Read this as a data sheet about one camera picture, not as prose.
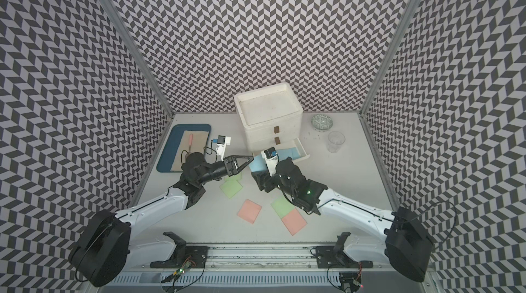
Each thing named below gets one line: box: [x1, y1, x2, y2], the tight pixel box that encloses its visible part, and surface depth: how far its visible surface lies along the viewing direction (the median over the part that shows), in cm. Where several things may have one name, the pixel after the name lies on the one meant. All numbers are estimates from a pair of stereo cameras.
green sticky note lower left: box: [219, 179, 244, 200], surface depth 91 cm
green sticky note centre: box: [270, 197, 296, 219], surface depth 86 cm
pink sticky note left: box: [236, 198, 263, 225], surface depth 86 cm
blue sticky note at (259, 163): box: [248, 153, 268, 172], surface depth 76 cm
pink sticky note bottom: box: [280, 208, 308, 237], surface depth 83 cm
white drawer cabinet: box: [234, 82, 304, 152], surface depth 91 cm
